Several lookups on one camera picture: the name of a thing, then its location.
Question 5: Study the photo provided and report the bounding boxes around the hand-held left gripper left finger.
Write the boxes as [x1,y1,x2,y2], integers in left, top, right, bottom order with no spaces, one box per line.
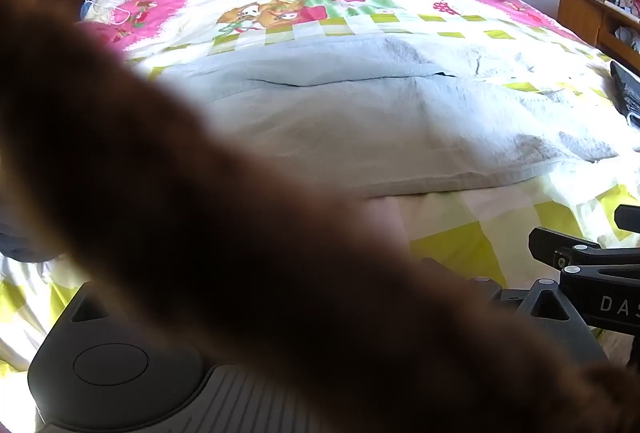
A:
[65,283,121,330]

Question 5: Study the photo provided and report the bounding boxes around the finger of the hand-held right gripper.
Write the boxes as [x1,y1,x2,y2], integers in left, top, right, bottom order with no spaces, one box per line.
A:
[614,204,640,232]
[529,228,640,330]

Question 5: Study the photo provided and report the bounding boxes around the wooden bedside shelf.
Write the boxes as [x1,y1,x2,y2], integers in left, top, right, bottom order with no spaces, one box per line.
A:
[557,0,640,76]

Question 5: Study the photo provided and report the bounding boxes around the dark jeans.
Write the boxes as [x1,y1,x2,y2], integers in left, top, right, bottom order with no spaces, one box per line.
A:
[609,60,640,130]

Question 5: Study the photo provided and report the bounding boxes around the printed checkered quilt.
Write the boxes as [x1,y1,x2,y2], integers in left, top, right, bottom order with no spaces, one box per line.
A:
[0,0,640,376]

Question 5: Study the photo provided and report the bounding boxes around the white cord bundle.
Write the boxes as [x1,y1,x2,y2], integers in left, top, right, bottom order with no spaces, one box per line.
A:
[81,0,152,28]

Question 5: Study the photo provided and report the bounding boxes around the dark blue cloth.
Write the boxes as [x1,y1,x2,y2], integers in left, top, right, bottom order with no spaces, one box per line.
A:
[0,213,67,264]

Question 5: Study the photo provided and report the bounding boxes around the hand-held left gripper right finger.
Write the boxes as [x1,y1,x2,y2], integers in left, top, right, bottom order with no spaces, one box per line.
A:
[467,277,609,366]

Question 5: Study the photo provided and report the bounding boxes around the white crumpled cloth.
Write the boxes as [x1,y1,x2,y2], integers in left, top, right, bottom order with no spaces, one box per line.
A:
[614,25,640,52]

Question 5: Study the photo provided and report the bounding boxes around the brown fuzzy cloth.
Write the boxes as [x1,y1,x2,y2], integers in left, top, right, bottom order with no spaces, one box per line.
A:
[0,0,640,433]

